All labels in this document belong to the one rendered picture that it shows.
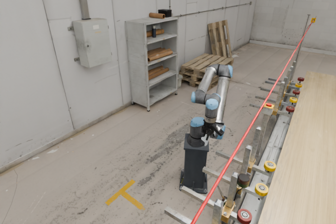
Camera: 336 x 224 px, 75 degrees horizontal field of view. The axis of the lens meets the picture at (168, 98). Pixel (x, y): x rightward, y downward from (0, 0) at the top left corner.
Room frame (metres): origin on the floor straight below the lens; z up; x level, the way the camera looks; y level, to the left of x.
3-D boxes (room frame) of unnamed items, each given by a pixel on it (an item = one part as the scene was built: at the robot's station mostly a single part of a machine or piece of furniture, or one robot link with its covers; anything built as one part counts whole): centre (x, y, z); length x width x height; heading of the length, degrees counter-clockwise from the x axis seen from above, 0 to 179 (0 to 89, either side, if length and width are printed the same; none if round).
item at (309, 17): (3.21, -1.99, 1.20); 0.15 x 0.12 x 1.00; 146
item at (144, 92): (3.93, 0.25, 0.78); 0.90 x 0.45 x 1.55; 142
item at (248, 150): (1.10, -0.52, 0.92); 0.04 x 0.04 x 0.48; 56
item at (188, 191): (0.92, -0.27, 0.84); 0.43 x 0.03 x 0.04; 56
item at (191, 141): (1.85, -0.30, 0.65); 0.19 x 0.19 x 0.10
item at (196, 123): (1.85, -0.31, 0.79); 0.17 x 0.15 x 0.18; 69
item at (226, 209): (0.88, -0.37, 0.85); 0.14 x 0.06 x 0.05; 146
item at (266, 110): (1.53, -0.81, 1.18); 0.07 x 0.07 x 0.08; 56
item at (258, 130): (1.31, -0.66, 0.92); 0.04 x 0.04 x 0.48; 56
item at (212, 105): (1.44, -0.33, 1.25); 0.10 x 0.09 x 0.12; 159
